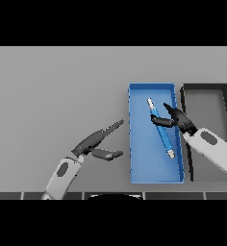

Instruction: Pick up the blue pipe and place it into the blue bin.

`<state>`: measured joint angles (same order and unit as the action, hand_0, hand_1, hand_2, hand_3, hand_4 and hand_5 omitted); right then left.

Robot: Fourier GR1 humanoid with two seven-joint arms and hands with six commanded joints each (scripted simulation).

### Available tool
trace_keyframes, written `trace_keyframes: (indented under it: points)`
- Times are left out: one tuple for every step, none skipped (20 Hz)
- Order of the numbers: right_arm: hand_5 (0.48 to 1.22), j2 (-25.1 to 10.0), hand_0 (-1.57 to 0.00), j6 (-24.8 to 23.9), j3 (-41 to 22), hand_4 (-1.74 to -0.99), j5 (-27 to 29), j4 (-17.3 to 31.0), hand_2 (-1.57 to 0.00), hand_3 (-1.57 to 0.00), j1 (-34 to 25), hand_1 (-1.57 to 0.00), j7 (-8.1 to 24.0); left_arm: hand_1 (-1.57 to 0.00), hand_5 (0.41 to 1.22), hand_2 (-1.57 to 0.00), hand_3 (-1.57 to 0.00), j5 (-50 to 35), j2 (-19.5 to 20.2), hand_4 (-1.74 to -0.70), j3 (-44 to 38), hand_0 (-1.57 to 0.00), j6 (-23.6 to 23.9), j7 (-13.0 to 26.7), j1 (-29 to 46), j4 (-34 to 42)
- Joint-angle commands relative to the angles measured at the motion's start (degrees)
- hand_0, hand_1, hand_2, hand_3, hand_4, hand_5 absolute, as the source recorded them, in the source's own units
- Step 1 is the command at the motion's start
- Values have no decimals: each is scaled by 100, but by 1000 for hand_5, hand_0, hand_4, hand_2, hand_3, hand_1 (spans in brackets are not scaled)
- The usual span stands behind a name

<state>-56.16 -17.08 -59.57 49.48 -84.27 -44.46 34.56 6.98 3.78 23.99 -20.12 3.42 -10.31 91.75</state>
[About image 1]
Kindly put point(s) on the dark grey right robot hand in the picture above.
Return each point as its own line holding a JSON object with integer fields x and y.
{"x": 182, "y": 120}

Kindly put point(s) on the blue pipe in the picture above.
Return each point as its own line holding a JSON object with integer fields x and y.
{"x": 161, "y": 132}

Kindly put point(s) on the blue bin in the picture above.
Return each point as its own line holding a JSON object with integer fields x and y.
{"x": 155, "y": 134}

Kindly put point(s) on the dark grey bin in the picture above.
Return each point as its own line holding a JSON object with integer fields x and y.
{"x": 209, "y": 128}

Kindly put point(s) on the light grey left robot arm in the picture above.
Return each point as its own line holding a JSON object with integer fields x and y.
{"x": 61, "y": 175}

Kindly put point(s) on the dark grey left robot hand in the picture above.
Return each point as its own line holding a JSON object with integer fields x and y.
{"x": 92, "y": 142}

